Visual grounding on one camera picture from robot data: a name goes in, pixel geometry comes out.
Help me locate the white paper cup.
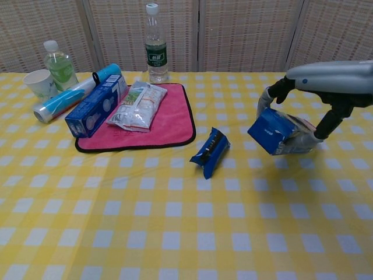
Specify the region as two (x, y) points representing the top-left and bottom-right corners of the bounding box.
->
(22, 69), (59, 102)

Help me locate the small dark blue snack packet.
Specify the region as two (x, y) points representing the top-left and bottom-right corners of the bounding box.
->
(189, 127), (231, 179)

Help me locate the yellow white checked tablecloth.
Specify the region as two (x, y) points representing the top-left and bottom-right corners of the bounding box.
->
(0, 71), (373, 280)

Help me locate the small bottle light green label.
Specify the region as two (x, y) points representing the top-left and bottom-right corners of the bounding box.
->
(43, 40), (79, 92)

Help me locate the bamboo folding screen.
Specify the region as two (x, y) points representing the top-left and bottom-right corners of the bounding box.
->
(0, 0), (373, 74)

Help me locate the blue white plastic wrap roll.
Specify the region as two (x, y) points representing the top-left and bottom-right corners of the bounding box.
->
(33, 63), (122, 123)

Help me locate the pink cloth black trim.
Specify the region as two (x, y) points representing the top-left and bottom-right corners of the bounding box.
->
(75, 83), (196, 153)

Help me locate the blue toothpaste box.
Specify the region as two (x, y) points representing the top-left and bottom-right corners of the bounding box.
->
(64, 74), (128, 138)

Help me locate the tall clear bottle dark label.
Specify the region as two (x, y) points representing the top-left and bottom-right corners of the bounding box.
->
(145, 2), (170, 84)

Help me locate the silver snack packet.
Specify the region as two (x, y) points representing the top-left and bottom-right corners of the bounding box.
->
(106, 80), (168, 134)

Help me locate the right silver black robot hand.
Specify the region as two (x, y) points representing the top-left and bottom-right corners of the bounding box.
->
(256, 59), (373, 155)

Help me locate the blue pink cookie box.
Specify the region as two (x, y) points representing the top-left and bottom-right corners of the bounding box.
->
(247, 107), (317, 156)

